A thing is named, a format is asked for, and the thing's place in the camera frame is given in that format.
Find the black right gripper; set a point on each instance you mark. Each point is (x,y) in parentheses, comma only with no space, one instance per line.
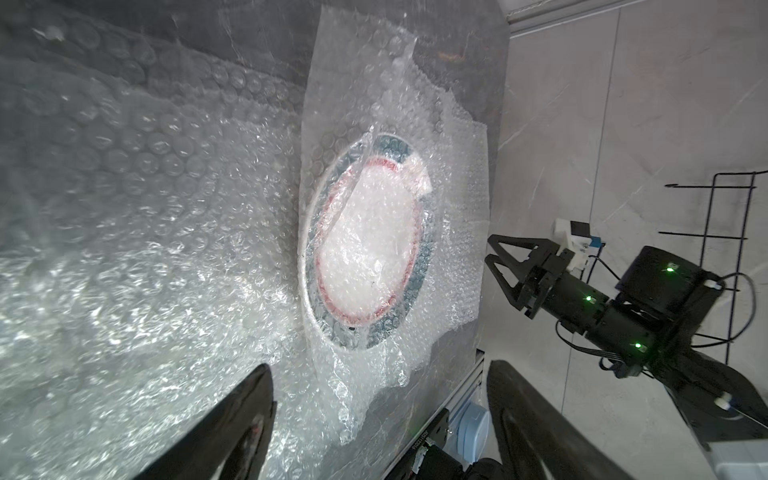
(648,326)

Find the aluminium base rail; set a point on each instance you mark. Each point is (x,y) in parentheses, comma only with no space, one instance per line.
(443,425)

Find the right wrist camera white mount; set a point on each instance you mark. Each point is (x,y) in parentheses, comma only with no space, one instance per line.
(576,236)

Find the large bubble wrap sheet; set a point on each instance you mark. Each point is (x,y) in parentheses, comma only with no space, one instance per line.
(149,218)

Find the bubble plate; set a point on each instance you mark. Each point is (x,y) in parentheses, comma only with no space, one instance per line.
(394,208)

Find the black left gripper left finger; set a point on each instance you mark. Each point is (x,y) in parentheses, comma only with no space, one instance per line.
(230,442)

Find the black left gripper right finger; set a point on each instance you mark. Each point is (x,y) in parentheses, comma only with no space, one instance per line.
(534,440)

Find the black wire hook rack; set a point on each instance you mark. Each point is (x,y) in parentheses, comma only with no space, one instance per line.
(745,182)

